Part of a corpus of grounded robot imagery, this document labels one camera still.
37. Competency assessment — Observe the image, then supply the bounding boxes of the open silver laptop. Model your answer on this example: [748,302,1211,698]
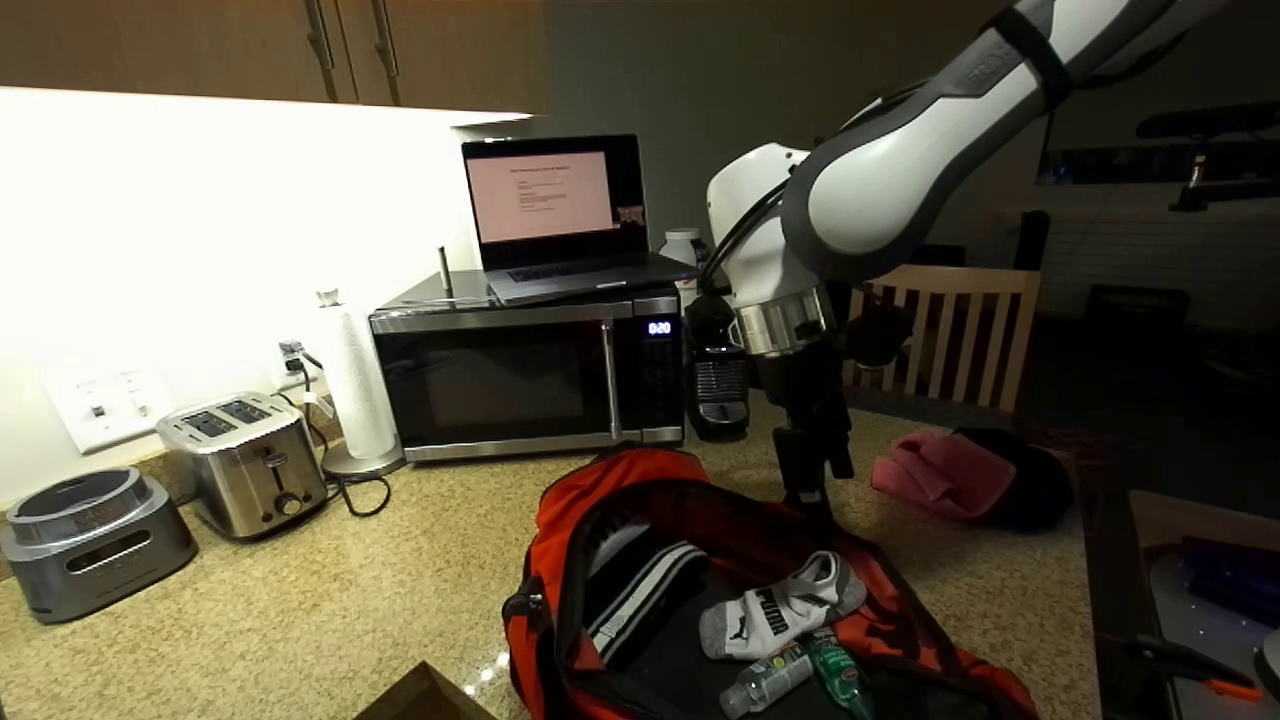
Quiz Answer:
[459,128,700,306]

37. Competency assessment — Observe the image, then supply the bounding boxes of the white grey Puma sock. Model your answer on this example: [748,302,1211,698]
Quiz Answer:
[697,546,873,666]

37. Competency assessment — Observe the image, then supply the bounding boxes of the red black duffel bag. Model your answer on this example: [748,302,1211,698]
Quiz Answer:
[502,443,1045,720]

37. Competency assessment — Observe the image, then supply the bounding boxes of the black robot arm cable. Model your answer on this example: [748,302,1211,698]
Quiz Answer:
[697,168,808,288]

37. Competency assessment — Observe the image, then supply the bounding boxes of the white wall outlet plate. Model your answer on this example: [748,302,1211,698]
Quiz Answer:
[43,364,174,459]

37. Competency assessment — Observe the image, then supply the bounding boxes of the wooden box corner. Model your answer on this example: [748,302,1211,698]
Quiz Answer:
[354,654,502,720]

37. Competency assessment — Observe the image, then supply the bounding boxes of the wooden chair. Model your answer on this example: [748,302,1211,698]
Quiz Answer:
[845,258,1048,420]

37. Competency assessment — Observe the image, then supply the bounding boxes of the small clear bottle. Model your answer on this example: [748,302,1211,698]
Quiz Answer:
[716,649,821,720]

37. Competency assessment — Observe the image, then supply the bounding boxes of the wooden upper cabinets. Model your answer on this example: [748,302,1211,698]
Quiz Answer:
[0,0,551,118]

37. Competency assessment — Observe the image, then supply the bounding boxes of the green plastic bottle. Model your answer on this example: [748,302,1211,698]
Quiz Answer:
[798,630,882,720]

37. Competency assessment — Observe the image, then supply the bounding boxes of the silver toaster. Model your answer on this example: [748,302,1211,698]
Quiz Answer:
[157,392,337,544]

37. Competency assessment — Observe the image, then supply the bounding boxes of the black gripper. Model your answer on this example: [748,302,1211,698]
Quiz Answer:
[764,332,861,520]

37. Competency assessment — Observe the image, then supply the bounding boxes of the white paper towel roll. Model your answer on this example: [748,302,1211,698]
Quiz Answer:
[311,288,406,481]

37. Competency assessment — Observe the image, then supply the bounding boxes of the grey round appliance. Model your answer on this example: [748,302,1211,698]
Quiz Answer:
[0,464,206,628]

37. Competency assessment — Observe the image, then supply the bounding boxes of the pink towel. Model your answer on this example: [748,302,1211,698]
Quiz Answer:
[867,429,1019,523]

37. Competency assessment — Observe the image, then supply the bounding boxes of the black coffee maker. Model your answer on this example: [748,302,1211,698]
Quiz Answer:
[683,293,760,443]

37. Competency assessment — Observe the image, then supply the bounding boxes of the dark navy cloth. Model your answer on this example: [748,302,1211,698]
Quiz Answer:
[955,423,1081,535]

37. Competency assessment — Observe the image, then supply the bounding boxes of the black white striped garment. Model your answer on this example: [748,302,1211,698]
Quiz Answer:
[581,520,716,666]

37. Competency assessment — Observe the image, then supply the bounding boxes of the black steel microwave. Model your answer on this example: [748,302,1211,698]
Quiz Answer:
[369,268,697,469]

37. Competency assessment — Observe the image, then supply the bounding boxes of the black toaster cable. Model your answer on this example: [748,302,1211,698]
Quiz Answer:
[322,469,402,523]

